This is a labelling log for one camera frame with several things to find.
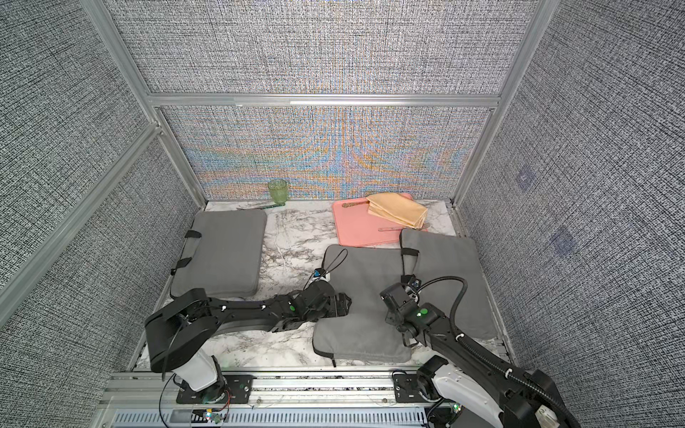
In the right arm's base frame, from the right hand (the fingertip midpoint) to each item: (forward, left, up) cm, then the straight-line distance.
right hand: (395, 307), depth 84 cm
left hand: (+1, +15, 0) cm, 15 cm away
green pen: (+47, +52, -5) cm, 70 cm away
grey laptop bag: (-8, +10, -1) cm, 12 cm away
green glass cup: (+56, +45, -3) cm, 72 cm away
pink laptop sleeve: (+37, +11, -6) cm, 38 cm away
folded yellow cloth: (+47, -8, -6) cm, 49 cm away
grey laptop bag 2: (+22, +62, -3) cm, 66 cm away
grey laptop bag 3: (+19, -15, 0) cm, 24 cm away
